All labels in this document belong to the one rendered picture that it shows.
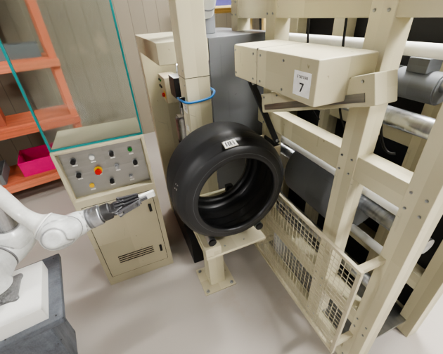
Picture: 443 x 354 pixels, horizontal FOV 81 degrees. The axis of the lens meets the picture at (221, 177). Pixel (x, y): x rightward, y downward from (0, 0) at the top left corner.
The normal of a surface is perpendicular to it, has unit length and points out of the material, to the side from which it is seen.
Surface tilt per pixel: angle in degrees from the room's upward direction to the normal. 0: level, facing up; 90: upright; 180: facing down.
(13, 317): 1
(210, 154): 48
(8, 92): 90
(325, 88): 90
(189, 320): 0
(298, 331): 0
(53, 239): 67
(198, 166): 55
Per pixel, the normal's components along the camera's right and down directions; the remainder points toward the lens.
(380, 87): 0.35, 0.20
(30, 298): -0.04, -0.85
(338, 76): 0.39, 0.48
